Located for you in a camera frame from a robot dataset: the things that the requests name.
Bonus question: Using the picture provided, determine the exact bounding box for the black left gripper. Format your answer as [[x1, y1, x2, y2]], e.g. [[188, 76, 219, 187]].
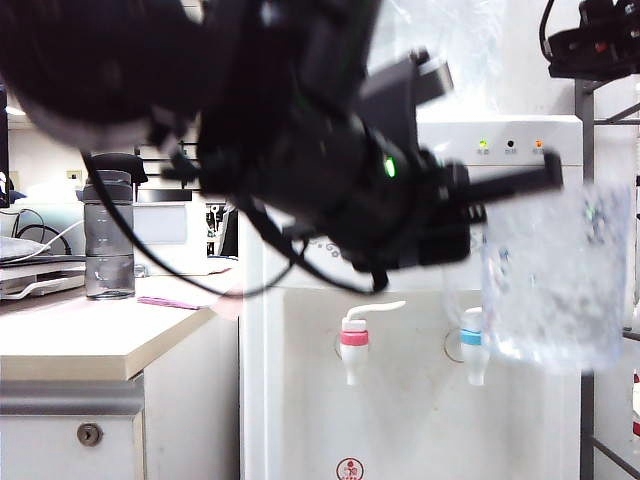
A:
[[412, 148, 566, 269]]

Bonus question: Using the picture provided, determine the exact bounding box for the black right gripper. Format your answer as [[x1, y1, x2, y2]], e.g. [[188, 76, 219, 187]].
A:
[[547, 0, 640, 82]]

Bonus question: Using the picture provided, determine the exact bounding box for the clear textured plastic mug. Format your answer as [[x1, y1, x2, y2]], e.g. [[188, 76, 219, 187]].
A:
[[478, 180, 634, 376]]

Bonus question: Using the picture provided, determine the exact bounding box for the white tap with blue ring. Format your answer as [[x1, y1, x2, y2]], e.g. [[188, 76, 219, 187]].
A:
[[457, 305, 490, 387]]

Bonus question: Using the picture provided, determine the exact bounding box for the clear water jug in plastic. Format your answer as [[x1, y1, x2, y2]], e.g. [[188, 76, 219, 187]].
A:
[[369, 0, 507, 119]]

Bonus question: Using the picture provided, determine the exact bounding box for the white water dispenser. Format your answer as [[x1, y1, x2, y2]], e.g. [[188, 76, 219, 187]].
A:
[[238, 113, 585, 480]]

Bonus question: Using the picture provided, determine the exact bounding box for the white desk partition panel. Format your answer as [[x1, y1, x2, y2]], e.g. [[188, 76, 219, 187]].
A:
[[131, 201, 208, 277]]

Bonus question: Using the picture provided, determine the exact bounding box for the dark grey water bottle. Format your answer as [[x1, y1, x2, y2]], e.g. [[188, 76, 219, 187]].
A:
[[79, 168, 137, 301]]

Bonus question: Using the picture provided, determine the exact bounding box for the frosted glass desk divider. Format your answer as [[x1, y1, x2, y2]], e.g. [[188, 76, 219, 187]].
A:
[[0, 202, 86, 256]]

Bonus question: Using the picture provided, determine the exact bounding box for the dark metal shelf rack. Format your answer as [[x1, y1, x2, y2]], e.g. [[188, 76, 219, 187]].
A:
[[573, 74, 640, 480]]

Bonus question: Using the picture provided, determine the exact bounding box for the pink sticky note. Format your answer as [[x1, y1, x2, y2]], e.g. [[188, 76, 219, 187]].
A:
[[209, 282, 244, 321]]

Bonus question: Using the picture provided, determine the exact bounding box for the pink cloth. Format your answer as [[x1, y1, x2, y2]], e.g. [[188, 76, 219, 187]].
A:
[[136, 294, 217, 312]]

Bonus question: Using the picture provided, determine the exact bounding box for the black office chair headrest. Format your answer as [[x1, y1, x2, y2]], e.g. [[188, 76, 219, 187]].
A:
[[89, 152, 150, 186]]

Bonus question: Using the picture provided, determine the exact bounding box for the white plastic bag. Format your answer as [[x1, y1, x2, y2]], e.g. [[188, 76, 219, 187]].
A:
[[25, 180, 84, 204]]

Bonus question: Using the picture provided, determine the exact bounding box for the white laptop stand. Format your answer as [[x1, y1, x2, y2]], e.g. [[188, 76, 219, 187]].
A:
[[0, 262, 89, 301]]

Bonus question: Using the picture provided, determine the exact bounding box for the grey felt sleeve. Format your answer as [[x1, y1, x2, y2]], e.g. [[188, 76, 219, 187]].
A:
[[0, 234, 56, 265]]

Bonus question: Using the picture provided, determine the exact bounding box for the black computer monitor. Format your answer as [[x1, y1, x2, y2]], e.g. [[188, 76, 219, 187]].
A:
[[0, 84, 11, 209]]

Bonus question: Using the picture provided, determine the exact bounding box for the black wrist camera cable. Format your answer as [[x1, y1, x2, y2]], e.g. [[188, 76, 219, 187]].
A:
[[538, 0, 557, 64]]

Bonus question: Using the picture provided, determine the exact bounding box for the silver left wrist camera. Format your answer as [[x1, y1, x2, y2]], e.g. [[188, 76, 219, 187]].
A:
[[358, 48, 456, 151]]

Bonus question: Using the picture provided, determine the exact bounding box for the white tap with red ring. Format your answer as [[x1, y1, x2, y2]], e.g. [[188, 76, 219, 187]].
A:
[[338, 299, 407, 387]]

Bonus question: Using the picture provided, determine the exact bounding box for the black background shelf frame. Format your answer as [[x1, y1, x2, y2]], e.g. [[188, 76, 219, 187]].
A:
[[132, 140, 201, 191]]

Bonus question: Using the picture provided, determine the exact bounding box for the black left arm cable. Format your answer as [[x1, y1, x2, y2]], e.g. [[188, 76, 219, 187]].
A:
[[82, 149, 389, 297]]

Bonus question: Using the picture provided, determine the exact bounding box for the white cable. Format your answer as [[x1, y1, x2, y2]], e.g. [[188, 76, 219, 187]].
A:
[[20, 219, 85, 262]]

